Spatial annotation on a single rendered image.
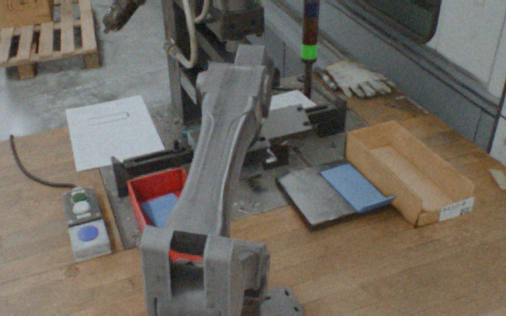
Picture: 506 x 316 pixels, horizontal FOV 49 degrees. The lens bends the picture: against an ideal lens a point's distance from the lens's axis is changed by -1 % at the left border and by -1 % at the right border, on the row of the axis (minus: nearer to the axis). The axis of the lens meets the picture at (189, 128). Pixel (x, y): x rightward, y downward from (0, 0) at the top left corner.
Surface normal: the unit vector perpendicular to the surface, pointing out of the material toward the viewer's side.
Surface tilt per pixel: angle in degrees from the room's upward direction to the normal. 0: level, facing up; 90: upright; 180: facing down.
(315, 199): 0
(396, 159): 0
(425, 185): 0
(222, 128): 20
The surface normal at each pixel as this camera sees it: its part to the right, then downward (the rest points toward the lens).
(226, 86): -0.17, -0.61
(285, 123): 0.08, -0.48
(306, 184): -0.07, -0.84
